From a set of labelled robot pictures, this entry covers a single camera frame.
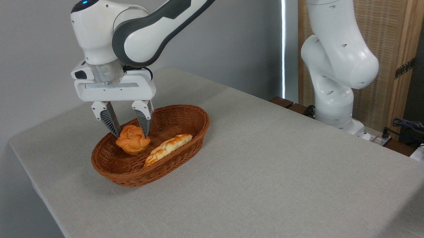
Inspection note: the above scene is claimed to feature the white power strip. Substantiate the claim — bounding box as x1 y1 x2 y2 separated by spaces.
363 127 393 147

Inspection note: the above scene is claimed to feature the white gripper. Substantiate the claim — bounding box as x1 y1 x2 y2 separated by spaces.
70 58 159 142

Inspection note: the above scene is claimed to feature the wooden rattan folding screen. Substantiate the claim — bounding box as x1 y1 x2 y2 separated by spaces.
295 0 424 144

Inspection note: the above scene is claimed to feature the metal screen hinge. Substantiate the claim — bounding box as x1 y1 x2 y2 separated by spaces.
394 58 416 79

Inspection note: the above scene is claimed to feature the beige tablecloth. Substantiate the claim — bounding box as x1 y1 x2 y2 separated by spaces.
5 55 424 238

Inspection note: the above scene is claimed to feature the brown wicker basket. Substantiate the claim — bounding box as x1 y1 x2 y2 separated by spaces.
89 103 213 189

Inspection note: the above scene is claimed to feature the long braided bread loaf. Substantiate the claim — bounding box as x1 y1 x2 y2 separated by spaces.
143 133 194 168

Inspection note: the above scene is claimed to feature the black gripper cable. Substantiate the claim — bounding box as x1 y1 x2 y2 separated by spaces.
124 64 153 82

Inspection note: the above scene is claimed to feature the round orange bread roll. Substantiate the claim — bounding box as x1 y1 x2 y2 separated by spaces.
115 124 152 156

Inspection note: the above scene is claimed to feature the dark wooden bench slat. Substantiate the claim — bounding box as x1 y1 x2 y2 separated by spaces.
269 96 294 110
287 103 314 120

